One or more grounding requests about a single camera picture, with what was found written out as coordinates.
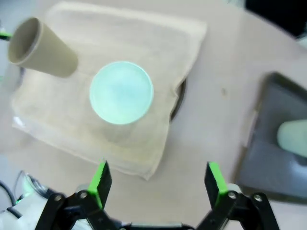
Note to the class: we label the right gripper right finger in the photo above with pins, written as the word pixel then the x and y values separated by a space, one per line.
pixel 216 187

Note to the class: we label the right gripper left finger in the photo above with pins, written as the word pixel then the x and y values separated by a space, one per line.
pixel 98 187

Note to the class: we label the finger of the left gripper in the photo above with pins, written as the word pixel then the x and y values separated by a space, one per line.
pixel 4 35

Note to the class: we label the tall tan cup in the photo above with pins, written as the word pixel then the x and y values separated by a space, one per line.
pixel 55 55

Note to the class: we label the tall sage green cup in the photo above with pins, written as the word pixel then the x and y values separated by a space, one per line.
pixel 292 136

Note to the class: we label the mint green bowl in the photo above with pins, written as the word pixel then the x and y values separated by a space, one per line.
pixel 121 93

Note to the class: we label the beige cloth mat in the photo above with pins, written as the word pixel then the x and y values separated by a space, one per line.
pixel 144 48

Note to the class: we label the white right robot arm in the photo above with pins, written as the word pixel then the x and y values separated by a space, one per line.
pixel 24 215

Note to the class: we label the dark brown serving tray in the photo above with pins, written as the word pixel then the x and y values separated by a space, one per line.
pixel 268 119
pixel 180 95

